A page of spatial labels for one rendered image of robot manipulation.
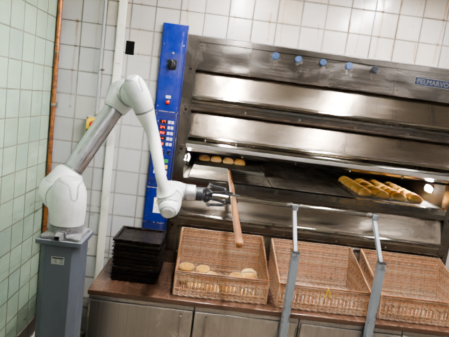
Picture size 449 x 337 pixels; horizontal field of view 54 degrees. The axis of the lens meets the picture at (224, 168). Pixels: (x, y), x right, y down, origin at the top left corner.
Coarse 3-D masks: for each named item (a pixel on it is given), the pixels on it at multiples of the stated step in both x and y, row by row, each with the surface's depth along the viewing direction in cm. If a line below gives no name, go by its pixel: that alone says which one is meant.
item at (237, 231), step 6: (228, 174) 318; (234, 192) 253; (234, 198) 236; (234, 204) 222; (234, 210) 210; (234, 216) 200; (234, 222) 191; (234, 228) 183; (240, 228) 182; (234, 234) 177; (240, 234) 173; (240, 240) 165; (240, 246) 164
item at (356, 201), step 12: (192, 180) 295; (204, 180) 296; (264, 192) 297; (276, 192) 297; (288, 192) 297; (300, 192) 297; (360, 204) 299; (372, 204) 299; (384, 204) 299; (396, 204) 300
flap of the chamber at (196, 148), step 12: (192, 144) 277; (240, 156) 295; (252, 156) 286; (264, 156) 278; (276, 156) 279; (288, 156) 279; (336, 168) 295; (348, 168) 286; (360, 168) 280; (372, 168) 280; (384, 168) 281; (420, 180) 300; (432, 180) 291; (444, 180) 282
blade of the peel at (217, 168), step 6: (198, 162) 370; (204, 162) 374; (204, 168) 341; (210, 168) 341; (216, 168) 341; (222, 168) 341; (234, 168) 362; (240, 168) 367; (246, 168) 371; (252, 168) 376; (246, 174) 342; (252, 174) 342; (258, 174) 342; (264, 174) 342
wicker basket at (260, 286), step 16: (192, 240) 295; (208, 240) 296; (224, 240) 297; (256, 240) 298; (192, 256) 294; (208, 256) 295; (224, 256) 296; (240, 256) 296; (256, 256) 297; (176, 272) 252; (192, 272) 252; (224, 272) 294; (240, 272) 295; (256, 272) 296; (176, 288) 254; (192, 288) 254; (208, 288) 254; (240, 288) 255; (256, 288) 255
